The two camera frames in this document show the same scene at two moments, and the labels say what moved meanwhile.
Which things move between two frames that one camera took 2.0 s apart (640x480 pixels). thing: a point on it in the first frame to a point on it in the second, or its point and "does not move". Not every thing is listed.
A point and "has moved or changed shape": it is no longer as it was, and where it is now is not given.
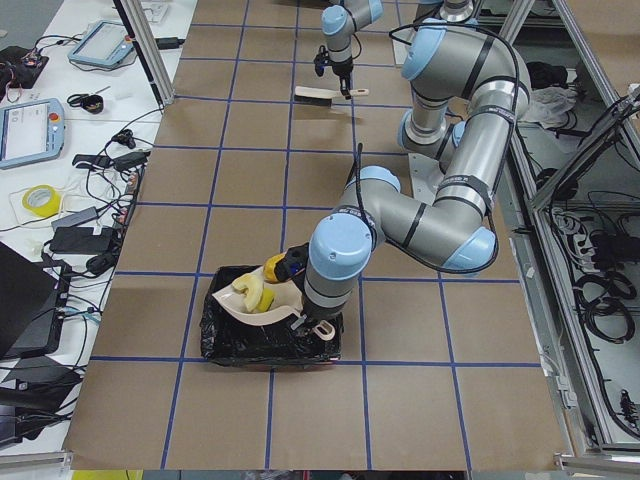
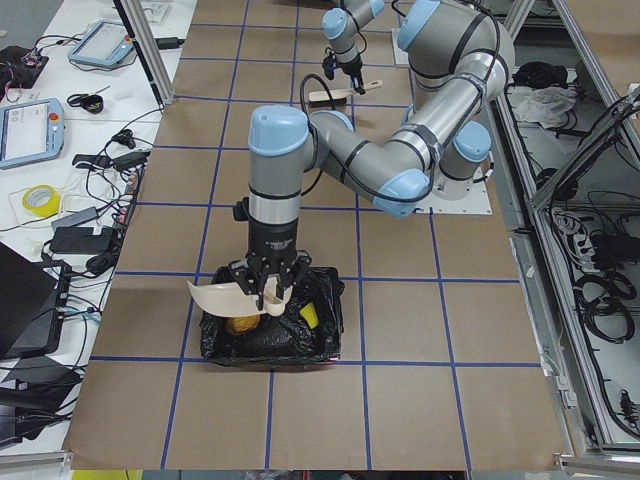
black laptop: (32, 304) does not move
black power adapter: (80, 240) does not move
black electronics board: (19, 67) does not move
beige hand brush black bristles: (306, 96) has moved or changed shape
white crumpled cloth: (550, 106) does not move
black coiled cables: (598, 298) does not move
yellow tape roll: (42, 200) does not move
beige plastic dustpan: (287, 303) to (231, 299)
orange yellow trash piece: (269, 267) has moved or changed shape
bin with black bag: (230, 340) does not move
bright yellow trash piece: (267, 297) has moved or changed shape
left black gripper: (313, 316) to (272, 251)
